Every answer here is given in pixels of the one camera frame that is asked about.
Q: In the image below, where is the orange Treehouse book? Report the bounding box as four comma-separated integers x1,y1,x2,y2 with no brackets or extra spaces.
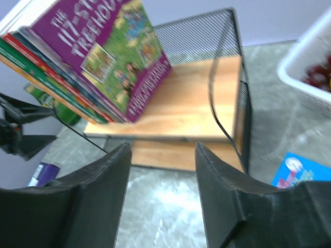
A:
1,55,96,124

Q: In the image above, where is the white plastic fruit basket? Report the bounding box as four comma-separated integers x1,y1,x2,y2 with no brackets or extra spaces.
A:
277,8,330,116

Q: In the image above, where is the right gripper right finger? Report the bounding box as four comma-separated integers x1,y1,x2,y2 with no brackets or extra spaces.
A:
195,143,330,247

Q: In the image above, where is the purple 117-Storey Treehouse book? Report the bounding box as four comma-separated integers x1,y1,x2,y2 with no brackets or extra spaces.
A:
18,0,173,123

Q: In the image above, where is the green glass bottle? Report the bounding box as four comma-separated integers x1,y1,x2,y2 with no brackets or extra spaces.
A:
24,83,81,126

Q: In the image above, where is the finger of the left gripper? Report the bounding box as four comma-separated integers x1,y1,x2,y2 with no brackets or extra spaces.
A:
1,93,55,124
16,135,57,161

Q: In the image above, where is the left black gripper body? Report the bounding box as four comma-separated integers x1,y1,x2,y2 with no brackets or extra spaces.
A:
1,119,23,155

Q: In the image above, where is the green 104-Storey Treehouse book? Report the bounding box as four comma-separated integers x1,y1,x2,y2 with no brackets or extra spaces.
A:
1,40,108,124

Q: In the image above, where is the dark grape bunch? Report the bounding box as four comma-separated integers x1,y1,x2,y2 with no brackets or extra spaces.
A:
301,52,330,92

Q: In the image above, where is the dark blue book at left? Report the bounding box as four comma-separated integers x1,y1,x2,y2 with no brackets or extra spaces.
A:
27,162,60,187

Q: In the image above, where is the pink floral book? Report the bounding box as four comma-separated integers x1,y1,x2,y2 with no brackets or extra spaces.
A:
4,1,123,123

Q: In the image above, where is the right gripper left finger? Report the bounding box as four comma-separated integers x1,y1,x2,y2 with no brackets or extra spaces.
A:
1,143,131,247

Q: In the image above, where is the red 13-Storey Treehouse book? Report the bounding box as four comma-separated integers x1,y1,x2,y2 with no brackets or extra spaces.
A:
1,34,118,124

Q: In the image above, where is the wood and wire shelf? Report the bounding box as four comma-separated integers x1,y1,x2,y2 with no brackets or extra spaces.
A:
80,7,252,172

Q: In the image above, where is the blue cartoon book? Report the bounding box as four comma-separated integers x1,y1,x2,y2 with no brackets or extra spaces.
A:
271,152,330,189

